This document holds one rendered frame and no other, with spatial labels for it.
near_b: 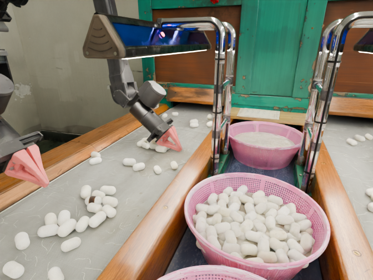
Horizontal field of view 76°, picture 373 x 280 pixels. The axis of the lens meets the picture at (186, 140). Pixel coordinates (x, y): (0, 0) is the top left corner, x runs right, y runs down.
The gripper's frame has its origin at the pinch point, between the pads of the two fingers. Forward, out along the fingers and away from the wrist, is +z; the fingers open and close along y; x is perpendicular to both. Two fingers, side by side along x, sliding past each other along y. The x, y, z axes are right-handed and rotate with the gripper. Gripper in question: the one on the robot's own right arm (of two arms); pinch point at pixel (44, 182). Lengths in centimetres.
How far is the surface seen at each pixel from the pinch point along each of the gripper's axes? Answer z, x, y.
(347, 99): 48, -48, 83
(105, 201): 10.8, -1.3, 5.7
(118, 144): -2.0, 11.2, 35.7
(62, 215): 7.2, 1.1, -1.3
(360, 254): 45, -32, 7
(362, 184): 52, -36, 35
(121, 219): 15.6, -3.5, 3.8
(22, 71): -157, 138, 155
